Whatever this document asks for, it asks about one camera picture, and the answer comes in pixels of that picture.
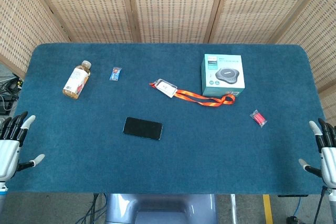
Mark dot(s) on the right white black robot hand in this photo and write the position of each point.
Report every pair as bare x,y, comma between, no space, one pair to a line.
328,155

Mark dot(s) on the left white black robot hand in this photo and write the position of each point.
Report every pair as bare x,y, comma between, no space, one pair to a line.
7,148

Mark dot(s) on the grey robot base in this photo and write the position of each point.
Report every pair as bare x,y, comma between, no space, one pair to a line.
161,208

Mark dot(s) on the red candy in clear wrapper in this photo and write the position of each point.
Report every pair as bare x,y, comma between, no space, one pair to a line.
258,118

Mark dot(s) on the yellow floor tape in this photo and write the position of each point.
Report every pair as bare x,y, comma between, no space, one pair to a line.
267,208

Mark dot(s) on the tea bottle with white label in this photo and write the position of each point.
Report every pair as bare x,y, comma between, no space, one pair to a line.
76,79

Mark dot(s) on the small blue snack packet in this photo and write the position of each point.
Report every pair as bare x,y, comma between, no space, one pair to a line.
115,74

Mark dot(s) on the teal speakerphone box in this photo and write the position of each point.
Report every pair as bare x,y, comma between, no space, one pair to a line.
223,75

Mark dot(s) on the black smartphone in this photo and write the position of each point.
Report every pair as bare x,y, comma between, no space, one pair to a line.
143,128

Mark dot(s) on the blue carpet table cover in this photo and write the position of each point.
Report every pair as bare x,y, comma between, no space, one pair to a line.
168,119

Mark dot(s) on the clear badge card holder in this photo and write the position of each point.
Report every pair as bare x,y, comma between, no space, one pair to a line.
166,87

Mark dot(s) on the woven bamboo folding screen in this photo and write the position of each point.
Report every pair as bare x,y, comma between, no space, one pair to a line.
168,6

